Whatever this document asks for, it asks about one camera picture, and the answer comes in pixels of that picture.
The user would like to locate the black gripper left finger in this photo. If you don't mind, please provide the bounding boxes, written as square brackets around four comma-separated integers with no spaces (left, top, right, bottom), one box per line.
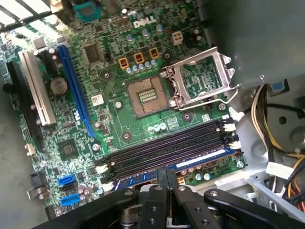
[35,168,169,229]

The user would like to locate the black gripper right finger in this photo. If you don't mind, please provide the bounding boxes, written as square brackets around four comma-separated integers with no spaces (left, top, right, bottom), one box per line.
[167,168,305,229]

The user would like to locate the blue RAM stick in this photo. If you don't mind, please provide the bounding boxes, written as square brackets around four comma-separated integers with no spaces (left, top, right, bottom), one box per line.
[113,145,235,191]

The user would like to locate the black RAM slot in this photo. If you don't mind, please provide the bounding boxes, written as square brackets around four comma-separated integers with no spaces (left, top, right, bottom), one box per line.
[99,135,240,184]
[104,118,229,165]
[95,124,236,175]

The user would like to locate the blue SATA port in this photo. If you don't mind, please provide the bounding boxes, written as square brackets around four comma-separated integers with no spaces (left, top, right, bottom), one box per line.
[60,193,81,207]
[57,174,76,187]

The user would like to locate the black open PC case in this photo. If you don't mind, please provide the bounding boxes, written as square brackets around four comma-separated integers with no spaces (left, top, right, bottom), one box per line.
[0,0,305,229]

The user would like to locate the black chipset chip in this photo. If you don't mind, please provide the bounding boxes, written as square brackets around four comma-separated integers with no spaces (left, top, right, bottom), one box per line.
[57,139,79,160]

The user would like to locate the CPU socket with gold pins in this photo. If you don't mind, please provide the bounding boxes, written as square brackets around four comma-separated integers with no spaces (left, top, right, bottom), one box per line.
[126,76,171,119]

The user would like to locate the green Dell motherboard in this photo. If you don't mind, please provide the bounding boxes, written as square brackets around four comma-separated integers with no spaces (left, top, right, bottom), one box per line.
[0,0,247,222]

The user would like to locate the blue expansion slot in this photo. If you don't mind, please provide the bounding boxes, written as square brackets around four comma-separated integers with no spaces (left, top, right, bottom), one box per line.
[56,44,97,138]

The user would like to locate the round coin cell battery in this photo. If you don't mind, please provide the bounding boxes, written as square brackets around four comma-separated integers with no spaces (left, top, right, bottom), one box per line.
[49,76,69,96]

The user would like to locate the black expansion slot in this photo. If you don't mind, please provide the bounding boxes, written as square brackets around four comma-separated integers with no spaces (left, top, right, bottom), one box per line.
[6,61,45,153]

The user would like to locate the white expansion slot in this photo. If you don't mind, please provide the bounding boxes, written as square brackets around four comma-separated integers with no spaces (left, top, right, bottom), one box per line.
[18,50,57,127]

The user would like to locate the white four pin power socket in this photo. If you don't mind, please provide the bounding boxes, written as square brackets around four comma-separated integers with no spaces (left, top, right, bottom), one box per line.
[171,31,184,46]

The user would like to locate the grey Dell power supply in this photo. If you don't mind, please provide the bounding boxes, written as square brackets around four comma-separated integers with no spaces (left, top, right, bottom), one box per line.
[197,0,305,89]

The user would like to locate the teal port connector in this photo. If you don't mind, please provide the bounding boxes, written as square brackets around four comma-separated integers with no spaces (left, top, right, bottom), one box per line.
[72,0,102,22]

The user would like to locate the thin wire locking lever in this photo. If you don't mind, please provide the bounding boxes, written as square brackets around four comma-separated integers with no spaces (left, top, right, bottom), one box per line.
[176,83,242,112]

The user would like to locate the orange yellow power wires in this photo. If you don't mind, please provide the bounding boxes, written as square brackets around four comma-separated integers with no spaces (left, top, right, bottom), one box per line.
[285,157,305,208]

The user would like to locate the power supply wire bundle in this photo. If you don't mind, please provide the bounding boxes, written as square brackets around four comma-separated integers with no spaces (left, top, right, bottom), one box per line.
[250,83,305,163]

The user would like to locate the metal socket cover frame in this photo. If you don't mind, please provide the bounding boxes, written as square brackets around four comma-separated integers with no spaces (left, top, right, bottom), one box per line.
[159,46,239,112]

